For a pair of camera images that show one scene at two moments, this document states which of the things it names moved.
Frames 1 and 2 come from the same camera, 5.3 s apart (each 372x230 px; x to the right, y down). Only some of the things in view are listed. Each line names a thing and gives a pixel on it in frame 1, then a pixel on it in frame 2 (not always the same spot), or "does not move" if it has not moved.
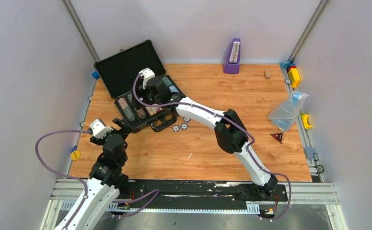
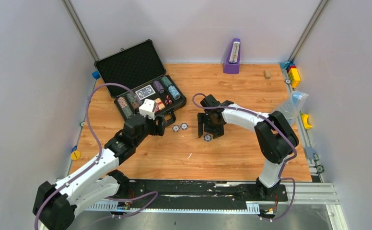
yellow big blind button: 75,155 does not move
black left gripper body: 119,131 to 157,124
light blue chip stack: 172,88 does not move
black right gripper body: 148,96 to 210,127
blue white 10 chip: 176,128 does not move
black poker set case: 118,71 does not move
